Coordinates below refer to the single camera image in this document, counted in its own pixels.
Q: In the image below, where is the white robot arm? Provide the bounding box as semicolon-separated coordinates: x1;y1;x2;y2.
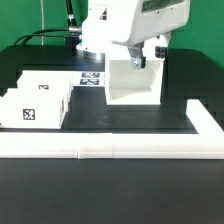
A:
78;0;191;70

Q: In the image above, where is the white L-shaped guide rail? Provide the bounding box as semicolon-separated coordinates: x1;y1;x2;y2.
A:
0;99;224;159

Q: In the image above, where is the white base tag plate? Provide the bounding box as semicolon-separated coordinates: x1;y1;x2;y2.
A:
73;71;105;87

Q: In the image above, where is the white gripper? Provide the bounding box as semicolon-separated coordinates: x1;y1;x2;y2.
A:
111;0;191;69

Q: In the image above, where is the white thin cable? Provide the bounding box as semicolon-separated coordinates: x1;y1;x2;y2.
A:
40;0;45;46

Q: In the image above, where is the white drawer box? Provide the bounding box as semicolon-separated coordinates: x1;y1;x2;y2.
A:
17;70;73;100
0;90;68;129

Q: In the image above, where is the white front drawer box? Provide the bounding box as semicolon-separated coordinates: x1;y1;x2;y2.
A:
0;90;68;129

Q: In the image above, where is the white drawer cabinet frame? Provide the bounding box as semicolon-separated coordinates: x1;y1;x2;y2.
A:
105;54;164;105

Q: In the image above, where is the black cable bundle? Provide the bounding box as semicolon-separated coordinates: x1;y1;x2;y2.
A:
13;0;83;47

